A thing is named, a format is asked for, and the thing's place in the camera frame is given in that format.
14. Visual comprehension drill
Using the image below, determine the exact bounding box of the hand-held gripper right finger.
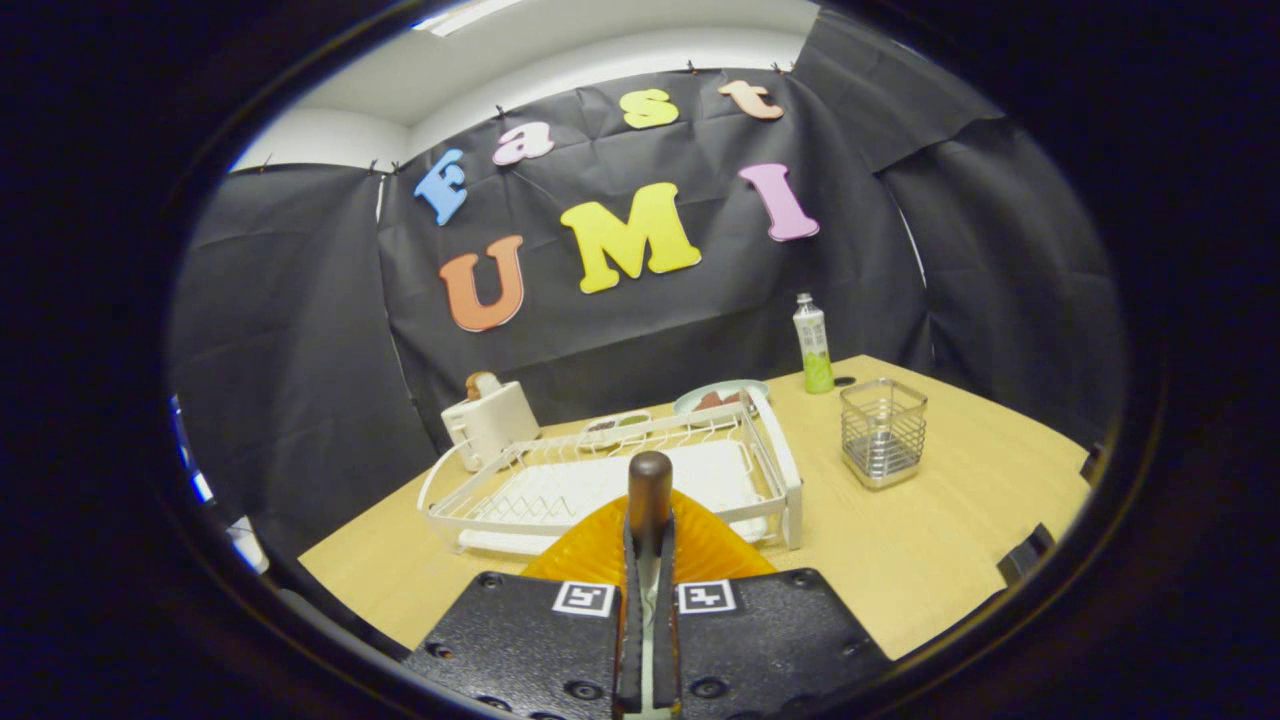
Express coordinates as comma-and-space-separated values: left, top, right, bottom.
655, 490, 893, 720

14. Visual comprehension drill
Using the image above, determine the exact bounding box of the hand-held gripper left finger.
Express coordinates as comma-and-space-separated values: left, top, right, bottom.
400, 490, 646, 720

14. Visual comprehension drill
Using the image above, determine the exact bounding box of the wooden handle spoon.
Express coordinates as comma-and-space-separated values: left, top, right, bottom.
627, 450, 675, 720

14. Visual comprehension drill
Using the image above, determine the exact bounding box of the white wire dish rack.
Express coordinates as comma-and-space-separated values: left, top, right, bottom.
418, 385, 804, 557

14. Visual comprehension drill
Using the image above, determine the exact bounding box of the metal wire basket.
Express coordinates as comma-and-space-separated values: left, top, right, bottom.
839, 377, 929, 491

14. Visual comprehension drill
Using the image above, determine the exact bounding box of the small dish with food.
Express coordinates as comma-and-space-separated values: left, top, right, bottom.
580, 410, 653, 448

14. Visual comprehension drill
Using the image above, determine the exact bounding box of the small green plate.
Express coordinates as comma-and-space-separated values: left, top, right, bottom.
673, 379, 771, 416

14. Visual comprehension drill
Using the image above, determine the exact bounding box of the white toaster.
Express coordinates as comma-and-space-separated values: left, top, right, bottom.
441, 380, 541, 473

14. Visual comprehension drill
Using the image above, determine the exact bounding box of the green label plastic bottle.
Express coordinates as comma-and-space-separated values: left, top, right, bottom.
792, 292, 835, 395

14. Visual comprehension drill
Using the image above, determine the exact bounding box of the dark block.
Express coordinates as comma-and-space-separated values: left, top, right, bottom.
1000, 523, 1056, 586

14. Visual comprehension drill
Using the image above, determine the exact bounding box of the lit blue screen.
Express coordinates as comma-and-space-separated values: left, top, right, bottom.
170, 395, 217, 506

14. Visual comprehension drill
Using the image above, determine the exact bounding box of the ceiling light panel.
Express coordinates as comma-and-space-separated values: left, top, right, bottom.
412, 0, 526, 38

